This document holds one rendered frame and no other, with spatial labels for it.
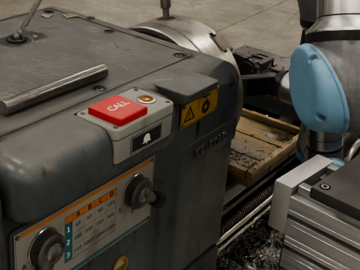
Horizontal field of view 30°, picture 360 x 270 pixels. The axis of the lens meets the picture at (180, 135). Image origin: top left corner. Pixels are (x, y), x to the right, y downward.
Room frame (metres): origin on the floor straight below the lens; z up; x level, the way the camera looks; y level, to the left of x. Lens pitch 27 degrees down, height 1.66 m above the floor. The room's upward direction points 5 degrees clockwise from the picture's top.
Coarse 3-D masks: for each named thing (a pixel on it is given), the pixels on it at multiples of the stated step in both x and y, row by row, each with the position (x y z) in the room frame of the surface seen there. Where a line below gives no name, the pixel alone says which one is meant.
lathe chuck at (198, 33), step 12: (168, 24) 1.32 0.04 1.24; (180, 24) 1.33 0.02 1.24; (192, 24) 1.34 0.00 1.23; (204, 24) 1.36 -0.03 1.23; (192, 36) 1.29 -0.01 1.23; (204, 36) 1.31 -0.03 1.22; (204, 48) 1.27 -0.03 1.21; (216, 48) 1.30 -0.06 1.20; (228, 48) 1.32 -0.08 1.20; (228, 60) 1.30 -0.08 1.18; (240, 84) 1.29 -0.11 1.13; (240, 96) 1.29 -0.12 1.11; (240, 108) 1.29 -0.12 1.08
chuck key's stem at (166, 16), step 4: (160, 0) 1.36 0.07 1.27; (164, 0) 1.36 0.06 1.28; (168, 0) 1.36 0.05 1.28; (160, 4) 1.36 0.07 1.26; (164, 4) 1.35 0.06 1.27; (168, 4) 1.36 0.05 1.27; (164, 8) 1.35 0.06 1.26; (168, 8) 1.36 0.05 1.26; (164, 12) 1.36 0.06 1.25; (168, 12) 1.36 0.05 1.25; (164, 16) 1.36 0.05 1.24; (168, 16) 1.36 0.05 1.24
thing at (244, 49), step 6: (240, 48) 1.97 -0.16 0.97; (246, 48) 1.98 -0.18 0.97; (252, 48) 1.98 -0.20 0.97; (246, 54) 1.93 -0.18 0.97; (264, 54) 1.94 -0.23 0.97; (270, 54) 1.95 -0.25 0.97; (276, 60) 1.90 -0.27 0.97; (282, 60) 1.90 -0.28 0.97; (288, 60) 1.91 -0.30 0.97; (276, 66) 1.84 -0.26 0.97; (282, 66) 1.85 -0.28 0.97
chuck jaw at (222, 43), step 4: (212, 36) 1.33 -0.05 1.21; (216, 36) 1.34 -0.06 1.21; (220, 36) 1.38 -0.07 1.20; (216, 40) 1.33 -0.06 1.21; (220, 40) 1.36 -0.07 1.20; (224, 40) 1.37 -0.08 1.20; (216, 44) 1.32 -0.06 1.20; (220, 44) 1.33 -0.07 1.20; (224, 44) 1.36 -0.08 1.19; (228, 44) 1.37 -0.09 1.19; (220, 48) 1.32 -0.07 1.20; (224, 48) 1.32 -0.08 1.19; (232, 48) 1.37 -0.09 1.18; (224, 52) 1.31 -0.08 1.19
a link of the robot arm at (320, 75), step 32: (320, 0) 0.88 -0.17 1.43; (352, 0) 0.85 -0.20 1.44; (320, 32) 0.84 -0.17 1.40; (352, 32) 0.82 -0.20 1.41; (320, 64) 0.80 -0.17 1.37; (352, 64) 0.80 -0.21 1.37; (320, 96) 0.78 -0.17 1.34; (352, 96) 0.78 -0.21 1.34; (320, 128) 0.79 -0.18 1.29; (352, 128) 0.79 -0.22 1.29
